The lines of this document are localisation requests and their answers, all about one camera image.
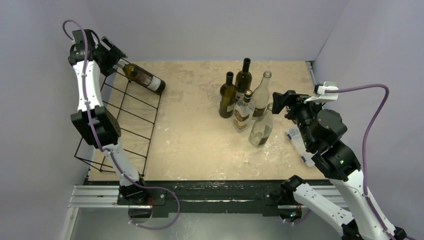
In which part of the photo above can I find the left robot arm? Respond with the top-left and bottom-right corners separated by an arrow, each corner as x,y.
68,29 -> 149,205

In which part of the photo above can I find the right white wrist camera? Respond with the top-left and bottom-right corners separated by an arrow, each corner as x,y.
304,81 -> 339,104

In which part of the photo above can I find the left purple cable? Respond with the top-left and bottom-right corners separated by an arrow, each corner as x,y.
62,19 -> 181,231

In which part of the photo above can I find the clear bottle back right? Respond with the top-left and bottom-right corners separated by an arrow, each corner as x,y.
252,70 -> 272,119

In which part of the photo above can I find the black wire wine rack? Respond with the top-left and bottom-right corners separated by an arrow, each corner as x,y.
74,62 -> 162,175

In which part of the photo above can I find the aluminium frame rail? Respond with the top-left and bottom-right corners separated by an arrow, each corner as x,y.
59,185 -> 349,240

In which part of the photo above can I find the square clear liquor bottle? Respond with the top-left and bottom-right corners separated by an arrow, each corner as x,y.
233,89 -> 255,133

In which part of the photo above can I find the clear wine bottle dark label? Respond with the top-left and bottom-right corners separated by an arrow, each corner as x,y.
249,102 -> 274,147

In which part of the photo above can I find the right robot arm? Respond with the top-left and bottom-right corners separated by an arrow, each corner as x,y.
272,90 -> 407,240

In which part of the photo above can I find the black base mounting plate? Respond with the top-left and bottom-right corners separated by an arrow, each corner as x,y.
83,180 -> 334,219

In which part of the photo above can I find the dark green labelled wine bottle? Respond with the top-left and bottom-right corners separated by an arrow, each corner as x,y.
117,61 -> 166,95

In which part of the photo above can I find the dark green bottle back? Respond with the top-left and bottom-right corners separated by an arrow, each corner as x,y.
234,57 -> 252,101

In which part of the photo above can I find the dark green bottle front left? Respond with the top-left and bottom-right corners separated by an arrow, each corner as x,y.
218,71 -> 237,119

